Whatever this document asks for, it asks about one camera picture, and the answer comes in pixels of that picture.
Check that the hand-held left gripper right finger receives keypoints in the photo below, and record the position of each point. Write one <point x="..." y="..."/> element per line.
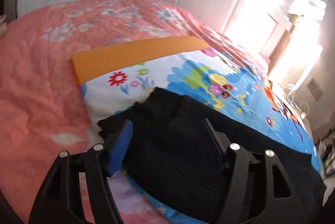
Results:
<point x="212" y="146"/>

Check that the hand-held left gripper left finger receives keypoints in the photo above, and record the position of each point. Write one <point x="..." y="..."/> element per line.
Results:
<point x="121" y="146"/>

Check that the black pants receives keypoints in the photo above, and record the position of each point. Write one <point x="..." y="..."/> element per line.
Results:
<point x="178" y="145"/>

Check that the floral printed blanket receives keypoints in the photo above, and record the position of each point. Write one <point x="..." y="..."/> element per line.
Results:
<point x="209" y="82"/>

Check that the pink floral bedspread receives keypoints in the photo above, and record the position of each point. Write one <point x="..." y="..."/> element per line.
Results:
<point x="52" y="69"/>

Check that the white nightstand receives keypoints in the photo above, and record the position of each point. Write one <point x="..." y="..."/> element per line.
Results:
<point x="284" y="30"/>

